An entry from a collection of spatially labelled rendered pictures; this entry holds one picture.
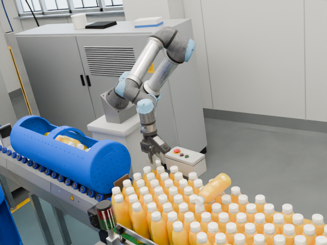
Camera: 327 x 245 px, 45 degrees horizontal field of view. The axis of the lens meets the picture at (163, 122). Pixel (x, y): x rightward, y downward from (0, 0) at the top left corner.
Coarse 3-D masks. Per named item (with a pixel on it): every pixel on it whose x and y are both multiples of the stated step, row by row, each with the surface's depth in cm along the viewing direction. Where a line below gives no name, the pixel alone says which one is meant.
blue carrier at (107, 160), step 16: (16, 128) 254; (32, 128) 267; (48, 128) 275; (64, 128) 232; (16, 144) 252; (32, 144) 237; (48, 144) 227; (64, 144) 217; (96, 144) 205; (112, 144) 207; (32, 160) 249; (48, 160) 226; (64, 160) 214; (80, 160) 204; (96, 160) 201; (112, 160) 208; (128, 160) 217; (80, 176) 205; (96, 176) 202; (112, 176) 210
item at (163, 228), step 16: (192, 192) 180; (240, 192) 174; (160, 208) 177; (176, 208) 175; (192, 208) 173; (208, 208) 171; (224, 208) 169; (240, 208) 167; (256, 208) 166; (160, 224) 166; (224, 224) 158; (240, 224) 157; (256, 224) 155; (304, 224) 151; (320, 224) 148; (160, 240) 168; (176, 240) 158; (192, 240) 156; (208, 240) 152; (272, 240) 148; (288, 240) 146
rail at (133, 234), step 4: (120, 224) 183; (124, 228) 180; (128, 228) 179; (128, 232) 179; (132, 232) 176; (132, 236) 178; (136, 236) 175; (140, 236) 173; (140, 240) 174; (144, 240) 172; (148, 240) 170; (148, 244) 170; (152, 244) 168; (156, 244) 167
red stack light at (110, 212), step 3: (111, 207) 150; (96, 210) 149; (105, 210) 148; (108, 210) 148; (111, 210) 150; (99, 213) 148; (102, 213) 148; (105, 213) 148; (108, 213) 149; (111, 213) 150; (99, 216) 149; (102, 216) 149; (105, 216) 149; (108, 216) 149; (111, 216) 150; (102, 219) 149; (105, 219) 149
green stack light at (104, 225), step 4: (112, 216) 151; (100, 220) 150; (104, 220) 149; (108, 220) 150; (112, 220) 151; (100, 224) 152; (104, 224) 150; (108, 224) 150; (112, 224) 151; (116, 224) 153; (104, 228) 151; (108, 228) 151; (112, 228) 152
